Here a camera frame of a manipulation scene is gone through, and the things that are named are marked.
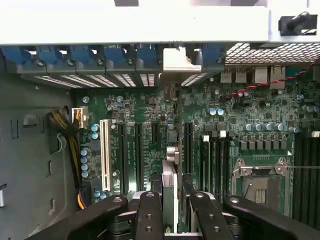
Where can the black case lock knob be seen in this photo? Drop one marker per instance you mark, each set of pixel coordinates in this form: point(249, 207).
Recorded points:
point(297, 22)

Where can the thin metal locking lever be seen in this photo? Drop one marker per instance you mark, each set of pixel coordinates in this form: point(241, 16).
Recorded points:
point(305, 167)

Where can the open PC case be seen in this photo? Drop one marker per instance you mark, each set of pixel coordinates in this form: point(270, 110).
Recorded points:
point(125, 25)

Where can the black RAM slot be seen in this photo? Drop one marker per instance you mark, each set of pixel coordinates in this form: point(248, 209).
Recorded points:
point(223, 162)
point(206, 165)
point(313, 175)
point(298, 175)

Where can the perforated metal slot cover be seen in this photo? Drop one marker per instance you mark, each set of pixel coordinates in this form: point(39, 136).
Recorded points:
point(81, 81)
point(124, 80)
point(148, 80)
point(103, 80)
point(58, 82)
point(193, 79)

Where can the white power connector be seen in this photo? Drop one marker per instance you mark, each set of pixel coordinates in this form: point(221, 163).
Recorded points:
point(80, 117)

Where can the metal rear port block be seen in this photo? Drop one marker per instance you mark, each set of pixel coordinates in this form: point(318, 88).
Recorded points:
point(262, 75)
point(240, 75)
point(277, 76)
point(227, 75)

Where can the short PCIe expansion slot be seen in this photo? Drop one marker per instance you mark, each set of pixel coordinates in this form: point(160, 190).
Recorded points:
point(155, 132)

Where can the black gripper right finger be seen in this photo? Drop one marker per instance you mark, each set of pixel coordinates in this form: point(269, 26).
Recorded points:
point(207, 220)

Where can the long PCIe expansion slot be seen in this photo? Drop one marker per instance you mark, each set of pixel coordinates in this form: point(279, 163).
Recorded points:
point(139, 157)
point(122, 157)
point(188, 147)

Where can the green motherboard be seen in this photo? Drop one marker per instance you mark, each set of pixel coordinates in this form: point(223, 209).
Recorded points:
point(130, 112)

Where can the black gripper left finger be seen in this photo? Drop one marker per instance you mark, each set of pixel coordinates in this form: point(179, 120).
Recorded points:
point(150, 220)

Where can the white PCI expansion slot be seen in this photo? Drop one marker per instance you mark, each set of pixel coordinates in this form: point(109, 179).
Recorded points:
point(105, 155)

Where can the blue slot retention clip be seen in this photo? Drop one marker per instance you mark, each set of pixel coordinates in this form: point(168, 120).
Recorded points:
point(113, 53)
point(80, 53)
point(147, 53)
point(212, 53)
point(47, 54)
point(12, 55)

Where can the CPU socket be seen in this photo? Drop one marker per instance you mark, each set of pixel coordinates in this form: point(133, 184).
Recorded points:
point(261, 193)

